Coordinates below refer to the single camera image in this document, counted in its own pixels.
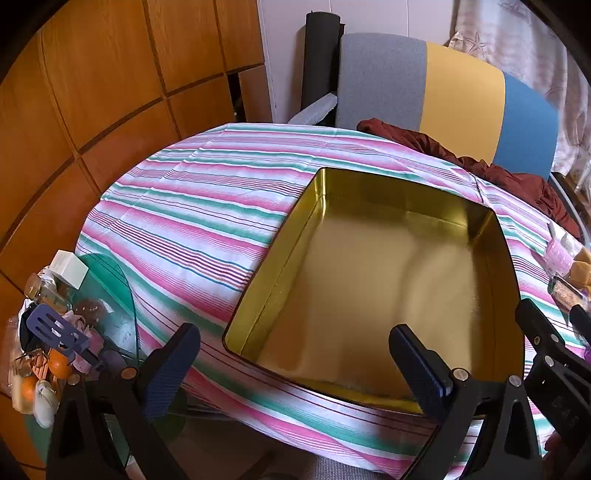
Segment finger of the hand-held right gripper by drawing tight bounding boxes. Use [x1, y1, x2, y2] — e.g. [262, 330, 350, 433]
[569, 304, 591, 347]
[515, 299, 567, 365]

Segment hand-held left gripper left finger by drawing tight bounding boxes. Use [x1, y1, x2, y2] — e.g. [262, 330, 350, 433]
[46, 322, 201, 480]

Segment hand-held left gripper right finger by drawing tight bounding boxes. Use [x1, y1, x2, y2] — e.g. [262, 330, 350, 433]
[389, 324, 543, 480]

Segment clear packet of beige grains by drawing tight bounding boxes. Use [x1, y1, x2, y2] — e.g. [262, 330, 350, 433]
[549, 276, 591, 311]

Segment yellow sponge block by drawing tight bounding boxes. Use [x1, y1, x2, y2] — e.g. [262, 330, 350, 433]
[570, 249, 591, 292]

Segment pink hair roller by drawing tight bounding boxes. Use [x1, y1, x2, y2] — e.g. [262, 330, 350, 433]
[545, 240, 574, 278]

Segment gold tin box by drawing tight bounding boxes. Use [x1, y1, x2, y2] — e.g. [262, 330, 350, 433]
[222, 167, 526, 416]

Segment person's right hand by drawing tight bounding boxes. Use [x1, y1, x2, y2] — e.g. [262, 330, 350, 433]
[544, 431, 566, 464]

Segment green glass side table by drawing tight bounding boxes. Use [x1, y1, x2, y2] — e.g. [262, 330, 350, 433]
[23, 253, 185, 467]

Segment white oval object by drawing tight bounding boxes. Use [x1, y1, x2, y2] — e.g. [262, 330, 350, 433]
[34, 381, 58, 428]

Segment blue slotted spatula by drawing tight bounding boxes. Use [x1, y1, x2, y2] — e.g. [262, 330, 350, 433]
[25, 304, 90, 365]

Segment dark red cloth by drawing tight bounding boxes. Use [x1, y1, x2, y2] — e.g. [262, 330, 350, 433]
[358, 117, 583, 238]

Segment small white box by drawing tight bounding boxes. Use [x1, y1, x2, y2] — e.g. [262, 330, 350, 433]
[50, 250, 89, 289]

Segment glass bottle with cork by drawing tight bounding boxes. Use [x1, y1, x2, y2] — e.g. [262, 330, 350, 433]
[24, 272, 72, 312]

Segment striped tablecloth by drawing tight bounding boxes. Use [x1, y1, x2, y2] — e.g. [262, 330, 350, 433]
[76, 121, 591, 478]

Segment grey yellow blue chair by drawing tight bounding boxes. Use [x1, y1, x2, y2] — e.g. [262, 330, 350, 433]
[287, 32, 585, 227]

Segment patterned beige curtain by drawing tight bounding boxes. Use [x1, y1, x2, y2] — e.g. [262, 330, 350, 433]
[443, 0, 591, 181]

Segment wooden panelled wardrobe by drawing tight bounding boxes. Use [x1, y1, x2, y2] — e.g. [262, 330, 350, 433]
[0, 0, 278, 462]

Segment black rolled mat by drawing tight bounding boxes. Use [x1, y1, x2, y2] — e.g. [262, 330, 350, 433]
[302, 11, 345, 112]

